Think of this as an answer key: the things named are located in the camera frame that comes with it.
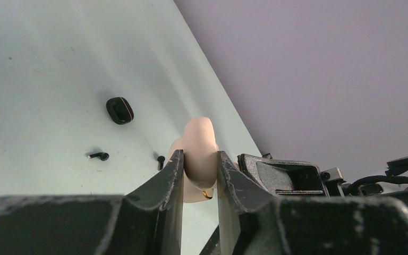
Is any black earbud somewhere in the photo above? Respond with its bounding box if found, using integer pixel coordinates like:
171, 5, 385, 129
87, 152, 109, 162
157, 156, 166, 171

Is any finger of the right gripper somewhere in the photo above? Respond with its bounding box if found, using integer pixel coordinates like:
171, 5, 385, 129
199, 225, 221, 255

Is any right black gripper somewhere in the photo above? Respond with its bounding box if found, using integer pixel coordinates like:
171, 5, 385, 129
237, 154, 408, 207

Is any black earbud left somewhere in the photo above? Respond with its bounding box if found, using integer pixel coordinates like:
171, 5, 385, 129
87, 152, 109, 162

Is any beige earbud charging case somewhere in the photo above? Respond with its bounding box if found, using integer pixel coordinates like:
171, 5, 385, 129
168, 117, 219, 203

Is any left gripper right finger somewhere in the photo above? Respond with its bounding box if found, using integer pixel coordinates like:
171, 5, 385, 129
217, 151, 408, 254

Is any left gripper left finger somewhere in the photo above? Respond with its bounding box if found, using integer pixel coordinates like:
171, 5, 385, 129
0, 150, 184, 254

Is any black earbud right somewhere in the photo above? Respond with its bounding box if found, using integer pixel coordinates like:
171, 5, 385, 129
157, 156, 166, 171

